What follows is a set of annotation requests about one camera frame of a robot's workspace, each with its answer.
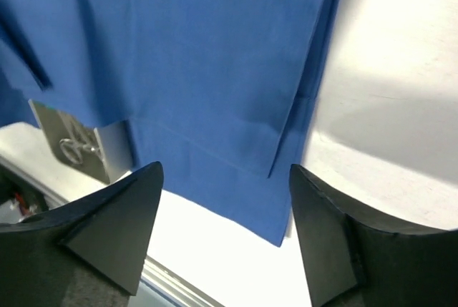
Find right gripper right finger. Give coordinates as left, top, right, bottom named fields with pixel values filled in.
left=289, top=165, right=457, bottom=306

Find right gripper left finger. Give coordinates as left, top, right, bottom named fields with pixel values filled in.
left=1, top=162, right=164, bottom=307

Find metal instrument tray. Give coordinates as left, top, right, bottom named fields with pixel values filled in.
left=29, top=100, right=133, bottom=185

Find blue surgical drape cloth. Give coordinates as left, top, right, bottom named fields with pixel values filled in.
left=1, top=0, right=339, bottom=246

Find steel surgical scissors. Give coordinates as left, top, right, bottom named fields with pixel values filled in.
left=59, top=120, right=102, bottom=165

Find aluminium extrusion rail frame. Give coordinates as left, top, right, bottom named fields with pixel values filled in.
left=1, top=162, right=216, bottom=306

